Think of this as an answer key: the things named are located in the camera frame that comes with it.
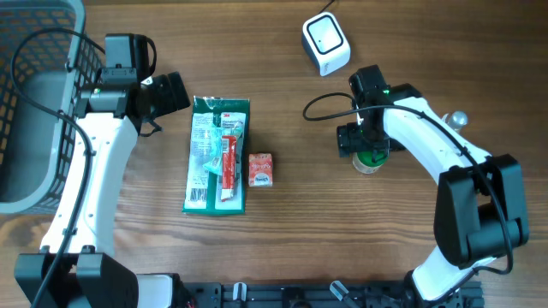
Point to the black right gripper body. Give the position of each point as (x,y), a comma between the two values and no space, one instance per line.
(359,138)

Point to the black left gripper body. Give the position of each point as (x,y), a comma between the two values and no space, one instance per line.
(163,95)

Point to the green lid jar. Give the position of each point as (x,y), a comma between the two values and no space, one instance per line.
(369,162)

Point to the yellow oil bottle silver cap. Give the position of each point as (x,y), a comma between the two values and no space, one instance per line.
(456,120)

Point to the green 3M gloves package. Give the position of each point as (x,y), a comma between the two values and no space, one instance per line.
(215,182)

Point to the orange small carton box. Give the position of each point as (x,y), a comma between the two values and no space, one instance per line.
(260,170)

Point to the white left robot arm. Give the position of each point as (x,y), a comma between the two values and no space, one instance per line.
(75,265)

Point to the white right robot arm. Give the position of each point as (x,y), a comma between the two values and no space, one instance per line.
(480,214)

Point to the white barcode scanner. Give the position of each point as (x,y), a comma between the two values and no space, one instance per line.
(325,43)

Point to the grey plastic shopping basket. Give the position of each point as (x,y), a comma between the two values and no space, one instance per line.
(44,64)

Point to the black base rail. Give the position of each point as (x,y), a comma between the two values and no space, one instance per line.
(371,295)

